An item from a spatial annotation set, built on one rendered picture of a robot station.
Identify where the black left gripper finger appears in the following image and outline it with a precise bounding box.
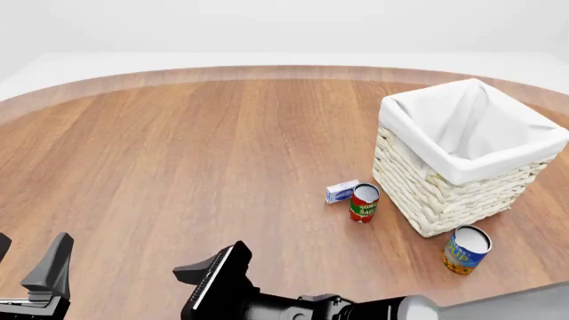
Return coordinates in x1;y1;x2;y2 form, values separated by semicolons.
0;232;12;263
20;232;75;300

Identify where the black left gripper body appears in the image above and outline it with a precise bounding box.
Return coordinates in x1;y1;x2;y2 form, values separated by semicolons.
0;291;72;320

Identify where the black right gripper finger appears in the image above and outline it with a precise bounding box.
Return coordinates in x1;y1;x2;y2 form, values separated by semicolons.
172;255;220;285

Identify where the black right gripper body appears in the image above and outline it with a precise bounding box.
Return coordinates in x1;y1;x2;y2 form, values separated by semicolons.
180;240;264;320

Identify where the white wicker basket with liner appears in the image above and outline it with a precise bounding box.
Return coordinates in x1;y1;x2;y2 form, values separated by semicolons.
372;77;569;239

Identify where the small white and blue box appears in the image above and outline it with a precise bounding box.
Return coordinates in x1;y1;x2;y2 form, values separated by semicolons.
325;179;360;204

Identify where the red tomato sauce can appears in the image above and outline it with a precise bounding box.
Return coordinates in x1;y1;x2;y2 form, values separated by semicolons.
349;181;381;224

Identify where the blue and yellow soup can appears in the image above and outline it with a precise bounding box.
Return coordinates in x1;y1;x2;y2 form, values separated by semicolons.
441;224;493;276

